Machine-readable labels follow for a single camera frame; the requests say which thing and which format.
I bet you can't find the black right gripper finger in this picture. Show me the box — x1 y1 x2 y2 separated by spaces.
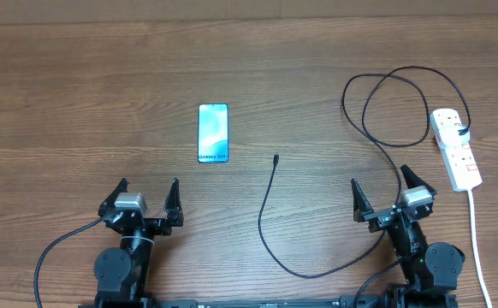
351 178 374 222
400 164 437 196

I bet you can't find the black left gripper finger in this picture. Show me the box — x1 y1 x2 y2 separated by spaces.
98 178 128 216
163 178 184 227

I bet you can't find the black USB charging cable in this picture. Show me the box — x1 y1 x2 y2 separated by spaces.
257 65 472 281

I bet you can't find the blue Galaxy smartphone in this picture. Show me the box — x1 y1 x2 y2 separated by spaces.
198 104 228 163

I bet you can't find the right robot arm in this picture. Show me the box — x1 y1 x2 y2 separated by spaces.
341 165 465 308

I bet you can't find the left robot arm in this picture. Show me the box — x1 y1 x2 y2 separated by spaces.
93 178 184 308

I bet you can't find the white charger plug adapter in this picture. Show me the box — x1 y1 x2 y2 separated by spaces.
436 125 471 149

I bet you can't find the white power strip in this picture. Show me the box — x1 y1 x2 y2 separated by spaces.
430 109 483 192

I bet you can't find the white power strip cord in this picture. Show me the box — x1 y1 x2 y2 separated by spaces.
466 188 494 308

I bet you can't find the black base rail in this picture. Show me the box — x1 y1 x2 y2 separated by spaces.
77 293 459 308

